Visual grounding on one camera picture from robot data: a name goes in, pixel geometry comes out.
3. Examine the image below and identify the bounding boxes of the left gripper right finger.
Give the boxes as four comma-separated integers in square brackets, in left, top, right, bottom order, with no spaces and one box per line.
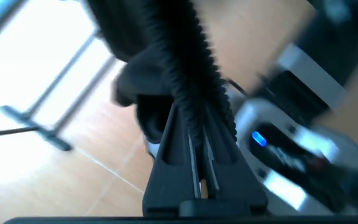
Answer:
[202,106,269,216]

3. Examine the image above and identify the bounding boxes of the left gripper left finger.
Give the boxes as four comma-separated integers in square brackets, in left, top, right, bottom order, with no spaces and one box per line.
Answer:
[142,104,203,217]

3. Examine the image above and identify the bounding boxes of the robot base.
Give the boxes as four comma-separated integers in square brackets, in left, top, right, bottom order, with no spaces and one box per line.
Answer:
[233,0,358,218]

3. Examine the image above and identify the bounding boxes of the black clothes rack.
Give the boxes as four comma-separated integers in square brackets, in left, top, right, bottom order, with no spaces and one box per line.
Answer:
[0,29,117,152]

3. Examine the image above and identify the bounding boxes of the black shorts with white cord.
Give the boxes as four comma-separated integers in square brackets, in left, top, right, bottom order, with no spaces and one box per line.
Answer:
[84,0,238,149]

